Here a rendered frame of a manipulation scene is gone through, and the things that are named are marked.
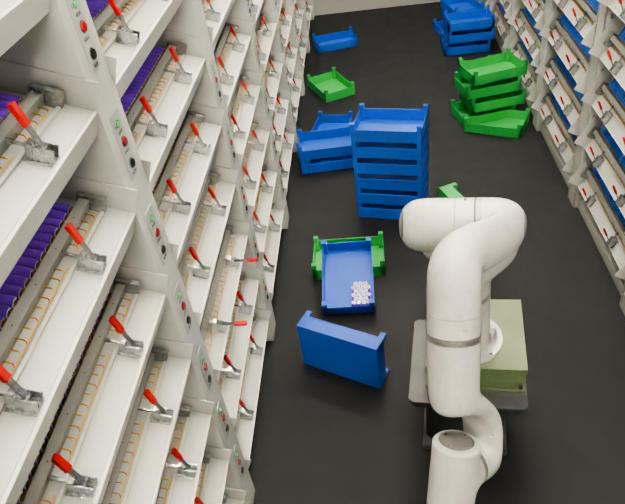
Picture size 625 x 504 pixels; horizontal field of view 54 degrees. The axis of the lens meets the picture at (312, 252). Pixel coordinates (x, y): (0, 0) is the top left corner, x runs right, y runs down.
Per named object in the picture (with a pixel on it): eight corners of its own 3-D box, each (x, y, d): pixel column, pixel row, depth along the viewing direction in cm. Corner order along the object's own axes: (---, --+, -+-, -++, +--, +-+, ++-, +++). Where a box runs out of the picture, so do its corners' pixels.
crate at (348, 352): (380, 389, 212) (389, 372, 217) (376, 350, 199) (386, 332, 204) (304, 363, 225) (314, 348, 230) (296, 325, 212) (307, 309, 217)
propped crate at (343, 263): (375, 312, 240) (374, 302, 234) (323, 315, 243) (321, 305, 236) (371, 247, 256) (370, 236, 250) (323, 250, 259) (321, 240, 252)
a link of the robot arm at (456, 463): (447, 481, 118) (417, 502, 112) (454, 419, 114) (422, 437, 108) (486, 503, 112) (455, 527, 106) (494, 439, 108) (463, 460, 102)
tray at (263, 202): (275, 180, 272) (281, 154, 264) (259, 271, 226) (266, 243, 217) (229, 170, 270) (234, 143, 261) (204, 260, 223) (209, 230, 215)
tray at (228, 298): (245, 245, 206) (250, 223, 200) (215, 393, 159) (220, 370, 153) (185, 232, 204) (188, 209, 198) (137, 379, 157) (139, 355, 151)
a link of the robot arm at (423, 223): (486, 264, 157) (422, 263, 161) (487, 217, 158) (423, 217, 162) (485, 256, 109) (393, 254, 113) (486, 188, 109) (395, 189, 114)
